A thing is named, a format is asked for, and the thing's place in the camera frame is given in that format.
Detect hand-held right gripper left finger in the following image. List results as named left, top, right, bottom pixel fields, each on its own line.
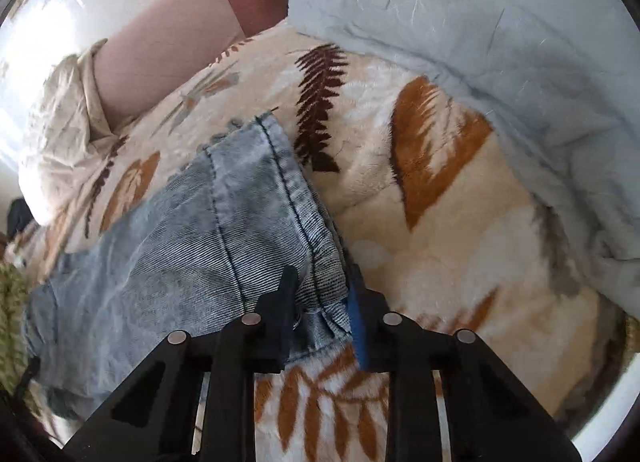
left=62, top=266, right=300, bottom=462

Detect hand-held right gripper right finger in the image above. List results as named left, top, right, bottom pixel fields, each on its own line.
left=347, top=264, right=583, bottom=462

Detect light blue denim pants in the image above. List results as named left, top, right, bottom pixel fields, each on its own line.
left=22, top=112, right=363, bottom=420

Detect cream leaf-print fleece blanket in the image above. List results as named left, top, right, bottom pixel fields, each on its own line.
left=10, top=24, right=632, bottom=462

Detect pink and brown pillow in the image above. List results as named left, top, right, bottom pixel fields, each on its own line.
left=92, top=0, right=290, bottom=130

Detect green patterned cloth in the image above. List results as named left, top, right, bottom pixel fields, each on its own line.
left=0, top=262, right=40, bottom=393

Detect cream crumpled cloth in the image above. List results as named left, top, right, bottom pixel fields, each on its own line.
left=17, top=39, right=131, bottom=224

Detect dark cloth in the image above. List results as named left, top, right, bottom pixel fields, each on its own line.
left=7, top=197, right=34, bottom=234

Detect light blue quilt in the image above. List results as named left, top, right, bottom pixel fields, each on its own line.
left=287, top=0, right=640, bottom=323

